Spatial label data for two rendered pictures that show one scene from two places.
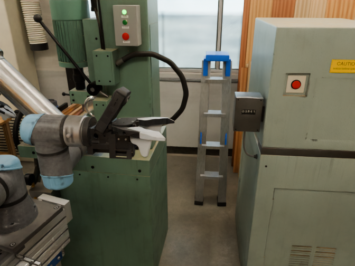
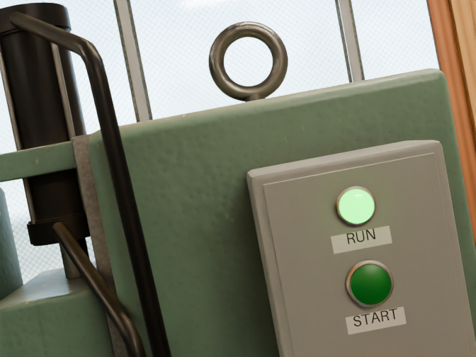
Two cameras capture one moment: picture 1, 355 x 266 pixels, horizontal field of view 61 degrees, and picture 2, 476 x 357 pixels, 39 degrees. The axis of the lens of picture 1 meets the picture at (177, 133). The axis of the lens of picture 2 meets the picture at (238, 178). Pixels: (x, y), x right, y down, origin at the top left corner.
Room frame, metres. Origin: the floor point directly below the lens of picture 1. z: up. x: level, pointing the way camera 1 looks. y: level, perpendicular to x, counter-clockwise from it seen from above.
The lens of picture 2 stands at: (1.00, 0.32, 1.50)
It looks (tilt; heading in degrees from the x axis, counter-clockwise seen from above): 3 degrees down; 351
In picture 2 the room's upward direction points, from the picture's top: 11 degrees counter-clockwise
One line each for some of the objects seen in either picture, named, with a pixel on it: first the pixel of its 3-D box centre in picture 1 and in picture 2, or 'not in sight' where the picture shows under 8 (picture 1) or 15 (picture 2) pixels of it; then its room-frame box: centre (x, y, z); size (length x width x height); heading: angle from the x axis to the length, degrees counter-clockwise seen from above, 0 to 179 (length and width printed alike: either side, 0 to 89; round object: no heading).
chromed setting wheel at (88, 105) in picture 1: (95, 107); not in sight; (1.40, 0.40, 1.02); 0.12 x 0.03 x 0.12; 81
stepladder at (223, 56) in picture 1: (213, 132); not in sight; (2.09, -0.27, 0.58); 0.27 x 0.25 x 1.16; 175
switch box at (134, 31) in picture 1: (127, 25); (362, 298); (1.36, 0.21, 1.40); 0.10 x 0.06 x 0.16; 81
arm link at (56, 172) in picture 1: (58, 162); not in sight; (0.69, 0.31, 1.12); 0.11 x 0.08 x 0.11; 174
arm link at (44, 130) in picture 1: (48, 131); not in sight; (0.67, 0.31, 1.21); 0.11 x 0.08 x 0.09; 84
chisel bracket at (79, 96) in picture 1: (85, 97); not in sight; (1.54, 0.49, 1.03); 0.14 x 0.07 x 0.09; 81
